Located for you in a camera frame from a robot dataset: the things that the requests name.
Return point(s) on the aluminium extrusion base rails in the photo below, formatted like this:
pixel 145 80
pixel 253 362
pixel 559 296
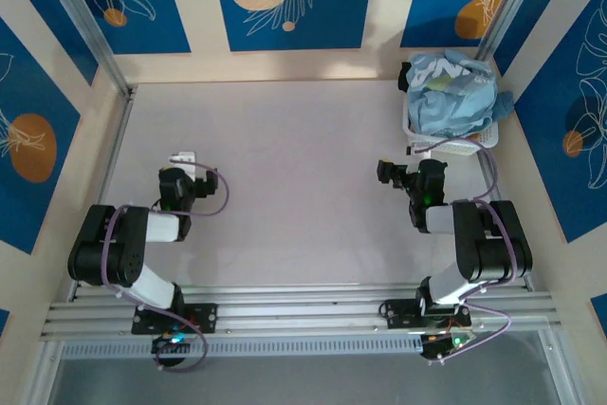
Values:
pixel 294 310

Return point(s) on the light blue printed t-shirt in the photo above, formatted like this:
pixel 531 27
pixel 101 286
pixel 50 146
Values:
pixel 450 92

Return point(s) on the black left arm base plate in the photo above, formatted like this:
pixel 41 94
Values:
pixel 204 315

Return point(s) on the white plastic laundry basket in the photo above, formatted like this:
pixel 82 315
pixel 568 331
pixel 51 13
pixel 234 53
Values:
pixel 469 146

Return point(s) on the aluminium frame post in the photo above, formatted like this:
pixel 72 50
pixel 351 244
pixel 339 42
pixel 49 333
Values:
pixel 90 21
pixel 507 6

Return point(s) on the black garment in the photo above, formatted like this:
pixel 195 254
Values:
pixel 404 78

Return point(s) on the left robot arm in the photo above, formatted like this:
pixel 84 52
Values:
pixel 128 234

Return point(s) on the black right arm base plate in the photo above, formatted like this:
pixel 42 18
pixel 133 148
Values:
pixel 398 315

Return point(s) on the blue floral wall poster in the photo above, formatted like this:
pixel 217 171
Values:
pixel 38 92
pixel 47 21
pixel 540 21
pixel 545 163

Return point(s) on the blue poster white flower drawing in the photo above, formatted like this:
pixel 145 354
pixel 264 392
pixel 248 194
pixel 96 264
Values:
pixel 142 21

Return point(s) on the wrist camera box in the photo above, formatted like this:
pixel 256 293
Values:
pixel 182 157
pixel 419 149

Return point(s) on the blue poster cream circle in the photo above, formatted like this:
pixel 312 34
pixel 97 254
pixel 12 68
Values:
pixel 332 6

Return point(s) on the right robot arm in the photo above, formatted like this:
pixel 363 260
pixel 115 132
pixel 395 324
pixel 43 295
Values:
pixel 483 234

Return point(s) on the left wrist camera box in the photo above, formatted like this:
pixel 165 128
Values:
pixel 182 157

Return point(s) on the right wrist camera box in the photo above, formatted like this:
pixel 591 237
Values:
pixel 419 149

